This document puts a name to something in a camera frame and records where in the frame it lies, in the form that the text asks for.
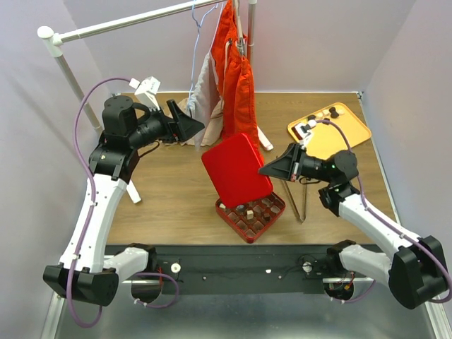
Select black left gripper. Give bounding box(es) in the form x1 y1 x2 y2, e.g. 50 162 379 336
129 99 205 149

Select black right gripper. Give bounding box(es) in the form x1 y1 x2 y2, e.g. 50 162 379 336
258 142 335 184

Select red tin lid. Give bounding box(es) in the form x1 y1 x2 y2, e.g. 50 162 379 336
201 133 273 208

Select metal tongs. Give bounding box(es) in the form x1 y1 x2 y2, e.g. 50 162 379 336
280 178 308 224

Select tan square chocolate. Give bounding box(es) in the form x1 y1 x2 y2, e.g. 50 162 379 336
246 210 254 220

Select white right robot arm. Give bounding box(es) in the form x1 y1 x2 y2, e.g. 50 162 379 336
258 143 451 309

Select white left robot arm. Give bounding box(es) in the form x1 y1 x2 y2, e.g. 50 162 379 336
43 95 204 307

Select red chocolate box tray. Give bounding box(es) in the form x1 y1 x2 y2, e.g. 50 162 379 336
215 193 286 244

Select beige crumpled cloth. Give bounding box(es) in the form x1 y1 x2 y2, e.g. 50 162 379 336
178 98 223 147

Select grey hanging towel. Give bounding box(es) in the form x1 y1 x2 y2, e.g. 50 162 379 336
186 52 222 149

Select yellow plastic tray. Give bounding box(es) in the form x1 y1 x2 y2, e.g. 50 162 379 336
287 102 371 159

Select orange hanging shorts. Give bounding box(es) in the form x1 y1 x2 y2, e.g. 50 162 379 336
210 1 264 160

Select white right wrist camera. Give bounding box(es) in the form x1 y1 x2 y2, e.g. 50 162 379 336
295 119 317 146

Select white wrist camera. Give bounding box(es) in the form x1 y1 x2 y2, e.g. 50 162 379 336
129 76 161 109
295 119 317 146

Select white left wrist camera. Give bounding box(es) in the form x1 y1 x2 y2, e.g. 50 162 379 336
129 76 161 109

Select blue wire hanger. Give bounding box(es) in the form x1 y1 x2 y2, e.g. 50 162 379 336
189 0 219 103

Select white clothes rack frame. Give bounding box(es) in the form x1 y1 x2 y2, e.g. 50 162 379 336
37 1 273 204

